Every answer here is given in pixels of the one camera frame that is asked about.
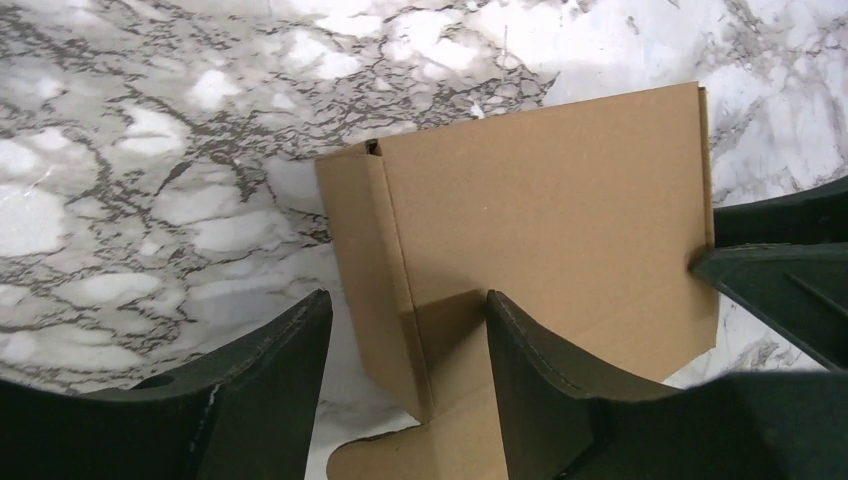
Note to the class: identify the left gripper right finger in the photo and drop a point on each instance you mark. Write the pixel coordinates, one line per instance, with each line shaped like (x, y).
(566, 414)

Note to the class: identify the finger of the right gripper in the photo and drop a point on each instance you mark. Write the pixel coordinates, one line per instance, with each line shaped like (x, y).
(800, 291)
(815, 216)

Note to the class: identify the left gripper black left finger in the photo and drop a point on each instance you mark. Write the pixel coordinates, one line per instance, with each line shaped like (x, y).
(243, 411)

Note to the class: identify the brown cardboard box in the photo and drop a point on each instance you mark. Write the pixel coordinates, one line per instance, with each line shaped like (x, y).
(586, 215)

